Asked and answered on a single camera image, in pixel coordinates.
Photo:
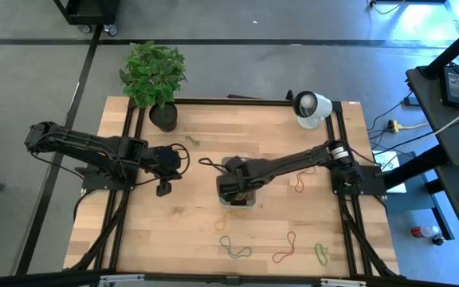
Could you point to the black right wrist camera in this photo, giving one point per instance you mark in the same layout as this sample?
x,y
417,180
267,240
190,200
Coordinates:
x,y
227,185

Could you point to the red rubber band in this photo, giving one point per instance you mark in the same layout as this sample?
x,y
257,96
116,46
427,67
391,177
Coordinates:
x,y
291,246
296,184

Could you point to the black rubber band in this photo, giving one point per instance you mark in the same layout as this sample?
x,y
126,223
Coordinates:
x,y
213,165

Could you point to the black wheeled cart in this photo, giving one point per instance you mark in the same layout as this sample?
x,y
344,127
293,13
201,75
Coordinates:
x,y
90,12

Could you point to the teal rubber band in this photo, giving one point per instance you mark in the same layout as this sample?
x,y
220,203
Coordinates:
x,y
234,252

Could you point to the red and white bottle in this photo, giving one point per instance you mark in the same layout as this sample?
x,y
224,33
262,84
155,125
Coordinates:
x,y
420,231

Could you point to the black diagonal pole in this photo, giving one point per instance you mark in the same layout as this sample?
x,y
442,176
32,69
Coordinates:
x,y
452,49

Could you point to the black power brick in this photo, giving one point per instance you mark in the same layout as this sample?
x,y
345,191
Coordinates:
x,y
456,87

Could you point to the green rubber band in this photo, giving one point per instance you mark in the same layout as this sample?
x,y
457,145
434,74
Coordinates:
x,y
316,248
193,140

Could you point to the green leafy plant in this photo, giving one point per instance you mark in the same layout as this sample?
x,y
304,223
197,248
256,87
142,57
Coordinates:
x,y
154,71

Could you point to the yellow rubber band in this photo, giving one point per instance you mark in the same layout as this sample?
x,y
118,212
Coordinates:
x,y
216,225

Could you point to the black support beam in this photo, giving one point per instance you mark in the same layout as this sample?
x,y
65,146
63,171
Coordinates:
x,y
417,167

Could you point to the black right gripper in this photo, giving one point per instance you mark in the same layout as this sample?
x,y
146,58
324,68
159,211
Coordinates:
x,y
245,171

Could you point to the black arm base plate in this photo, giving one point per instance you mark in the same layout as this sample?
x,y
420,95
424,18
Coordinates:
x,y
373,181
94,181

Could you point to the white paper sheet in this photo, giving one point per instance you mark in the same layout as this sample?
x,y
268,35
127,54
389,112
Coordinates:
x,y
385,159

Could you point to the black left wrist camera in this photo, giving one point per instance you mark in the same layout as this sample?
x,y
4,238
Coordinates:
x,y
164,188

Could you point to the black aluminium table frame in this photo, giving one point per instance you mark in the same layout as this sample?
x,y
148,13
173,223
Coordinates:
x,y
233,101

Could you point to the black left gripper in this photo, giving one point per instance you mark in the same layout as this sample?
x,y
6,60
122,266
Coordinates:
x,y
163,161

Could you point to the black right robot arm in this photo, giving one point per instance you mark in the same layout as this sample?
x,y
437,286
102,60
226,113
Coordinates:
x,y
293,159

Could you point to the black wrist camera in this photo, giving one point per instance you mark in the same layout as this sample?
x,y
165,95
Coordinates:
x,y
227,185
164,188

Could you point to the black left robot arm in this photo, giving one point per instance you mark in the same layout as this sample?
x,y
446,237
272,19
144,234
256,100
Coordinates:
x,y
94,145

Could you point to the small black round object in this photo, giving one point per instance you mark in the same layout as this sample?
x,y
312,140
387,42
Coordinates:
x,y
438,240

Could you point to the black plant pot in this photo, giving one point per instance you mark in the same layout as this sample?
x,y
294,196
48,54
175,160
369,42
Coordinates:
x,y
163,119

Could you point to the black rig beam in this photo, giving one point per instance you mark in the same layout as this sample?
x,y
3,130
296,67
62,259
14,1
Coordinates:
x,y
34,279

